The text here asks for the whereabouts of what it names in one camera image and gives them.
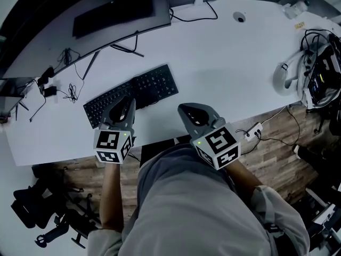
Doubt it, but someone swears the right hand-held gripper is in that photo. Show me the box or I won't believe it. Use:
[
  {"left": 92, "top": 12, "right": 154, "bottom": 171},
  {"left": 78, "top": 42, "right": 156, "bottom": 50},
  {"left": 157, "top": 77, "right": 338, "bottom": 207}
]
[{"left": 177, "top": 102, "right": 241, "bottom": 171}]

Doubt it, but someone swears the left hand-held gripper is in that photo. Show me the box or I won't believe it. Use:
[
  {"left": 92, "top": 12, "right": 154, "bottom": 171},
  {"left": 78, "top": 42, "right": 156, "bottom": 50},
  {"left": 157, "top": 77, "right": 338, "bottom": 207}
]
[{"left": 93, "top": 95, "right": 137, "bottom": 165}]

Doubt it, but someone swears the black keyboard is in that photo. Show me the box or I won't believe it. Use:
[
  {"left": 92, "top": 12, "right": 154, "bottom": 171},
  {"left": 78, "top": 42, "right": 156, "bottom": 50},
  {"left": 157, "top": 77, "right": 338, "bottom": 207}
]
[{"left": 83, "top": 63, "right": 180, "bottom": 130}]

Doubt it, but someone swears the person's left forearm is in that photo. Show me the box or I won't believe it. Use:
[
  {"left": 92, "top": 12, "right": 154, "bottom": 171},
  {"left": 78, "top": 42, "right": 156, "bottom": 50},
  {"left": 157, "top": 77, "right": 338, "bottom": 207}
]
[{"left": 100, "top": 162, "right": 126, "bottom": 232}]

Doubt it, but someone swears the person's right forearm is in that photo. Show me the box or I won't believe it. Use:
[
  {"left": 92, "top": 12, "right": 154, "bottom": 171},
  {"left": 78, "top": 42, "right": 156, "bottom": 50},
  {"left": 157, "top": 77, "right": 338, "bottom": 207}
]
[{"left": 225, "top": 161, "right": 264, "bottom": 195}]

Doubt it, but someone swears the white power strip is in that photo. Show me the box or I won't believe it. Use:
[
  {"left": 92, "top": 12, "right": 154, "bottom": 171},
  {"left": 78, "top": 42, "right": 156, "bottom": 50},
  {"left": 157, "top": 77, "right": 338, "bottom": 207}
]
[{"left": 244, "top": 122, "right": 264, "bottom": 142}]

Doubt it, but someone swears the black monitor stand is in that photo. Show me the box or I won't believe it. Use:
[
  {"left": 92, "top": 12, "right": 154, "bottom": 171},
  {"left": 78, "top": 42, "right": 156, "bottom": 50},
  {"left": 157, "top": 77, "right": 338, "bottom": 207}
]
[{"left": 82, "top": 35, "right": 145, "bottom": 81}]

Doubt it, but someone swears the black power adapter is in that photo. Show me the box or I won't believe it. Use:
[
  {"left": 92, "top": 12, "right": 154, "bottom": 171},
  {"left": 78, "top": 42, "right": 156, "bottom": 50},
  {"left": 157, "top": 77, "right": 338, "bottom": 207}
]
[
  {"left": 37, "top": 67, "right": 54, "bottom": 85},
  {"left": 42, "top": 86, "right": 58, "bottom": 98}
]

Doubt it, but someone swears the person's shirt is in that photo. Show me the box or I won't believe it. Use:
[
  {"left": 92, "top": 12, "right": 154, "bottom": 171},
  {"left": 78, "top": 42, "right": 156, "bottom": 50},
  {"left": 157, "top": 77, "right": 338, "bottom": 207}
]
[{"left": 87, "top": 142, "right": 310, "bottom": 256}]

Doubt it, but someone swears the black curved monitor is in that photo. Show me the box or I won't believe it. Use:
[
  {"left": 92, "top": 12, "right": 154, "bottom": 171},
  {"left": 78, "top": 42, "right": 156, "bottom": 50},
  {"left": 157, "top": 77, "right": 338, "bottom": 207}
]
[{"left": 0, "top": 0, "right": 172, "bottom": 80}]

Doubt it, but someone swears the black office chair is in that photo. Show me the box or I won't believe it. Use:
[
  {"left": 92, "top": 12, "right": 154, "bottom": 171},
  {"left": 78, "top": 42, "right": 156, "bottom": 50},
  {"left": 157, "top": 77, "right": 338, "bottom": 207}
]
[{"left": 10, "top": 179, "right": 102, "bottom": 249}]

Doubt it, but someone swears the clear plastic bottle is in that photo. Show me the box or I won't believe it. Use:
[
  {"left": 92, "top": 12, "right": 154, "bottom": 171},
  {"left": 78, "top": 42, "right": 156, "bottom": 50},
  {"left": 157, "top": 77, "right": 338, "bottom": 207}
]
[{"left": 282, "top": 0, "right": 310, "bottom": 19}]

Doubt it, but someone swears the tangled thin black cable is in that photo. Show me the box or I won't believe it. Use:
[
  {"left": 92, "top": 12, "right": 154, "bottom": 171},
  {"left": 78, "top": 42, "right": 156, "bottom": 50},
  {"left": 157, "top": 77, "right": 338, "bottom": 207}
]
[
  {"left": 63, "top": 82, "right": 80, "bottom": 104},
  {"left": 57, "top": 47, "right": 81, "bottom": 66}
]

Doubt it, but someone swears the white power strip cord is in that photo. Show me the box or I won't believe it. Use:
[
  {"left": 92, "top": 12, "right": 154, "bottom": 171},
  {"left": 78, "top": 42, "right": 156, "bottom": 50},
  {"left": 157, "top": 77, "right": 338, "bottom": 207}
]
[{"left": 262, "top": 106, "right": 288, "bottom": 125}]

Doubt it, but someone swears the black floor cable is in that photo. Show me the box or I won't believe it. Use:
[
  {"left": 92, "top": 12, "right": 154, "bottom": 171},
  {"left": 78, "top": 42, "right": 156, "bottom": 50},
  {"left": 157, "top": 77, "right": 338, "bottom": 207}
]
[{"left": 235, "top": 107, "right": 302, "bottom": 147}]

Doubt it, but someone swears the desk cable grommet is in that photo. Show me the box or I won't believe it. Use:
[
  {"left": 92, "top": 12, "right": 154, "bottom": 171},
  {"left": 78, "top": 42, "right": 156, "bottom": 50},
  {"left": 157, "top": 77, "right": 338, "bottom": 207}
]
[{"left": 232, "top": 11, "right": 247, "bottom": 24}]

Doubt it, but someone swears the black monitor cable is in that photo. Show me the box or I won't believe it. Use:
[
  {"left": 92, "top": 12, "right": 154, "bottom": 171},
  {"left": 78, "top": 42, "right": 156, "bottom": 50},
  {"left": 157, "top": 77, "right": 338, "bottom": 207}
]
[{"left": 169, "top": 1, "right": 219, "bottom": 23}]

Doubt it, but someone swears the black cable bundle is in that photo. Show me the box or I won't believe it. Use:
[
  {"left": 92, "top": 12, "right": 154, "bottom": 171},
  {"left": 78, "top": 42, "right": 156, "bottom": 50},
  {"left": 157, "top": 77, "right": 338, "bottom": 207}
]
[{"left": 300, "top": 28, "right": 338, "bottom": 77}]

